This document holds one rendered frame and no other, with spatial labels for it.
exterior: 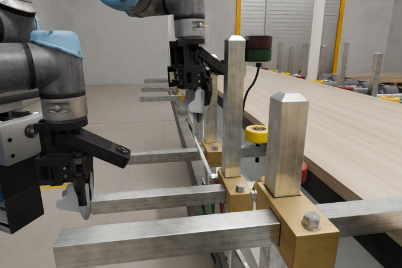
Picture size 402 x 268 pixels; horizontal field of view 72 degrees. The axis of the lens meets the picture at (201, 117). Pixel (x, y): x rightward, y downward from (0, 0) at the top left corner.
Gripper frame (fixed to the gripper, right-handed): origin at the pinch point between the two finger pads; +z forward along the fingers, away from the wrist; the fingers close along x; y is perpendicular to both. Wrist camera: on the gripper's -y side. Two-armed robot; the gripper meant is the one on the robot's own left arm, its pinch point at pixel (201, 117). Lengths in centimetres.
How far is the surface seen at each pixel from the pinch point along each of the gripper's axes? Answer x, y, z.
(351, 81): -46, -204, 15
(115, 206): 5.6, 27.5, 12.3
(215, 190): 15.8, 9.8, 11.6
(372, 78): -5, -133, 3
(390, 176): 39.5, -16.4, 9.3
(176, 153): -8.8, 2.9, 11.7
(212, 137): -6.0, -9.1, 9.2
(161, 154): -11.0, 6.6, 11.6
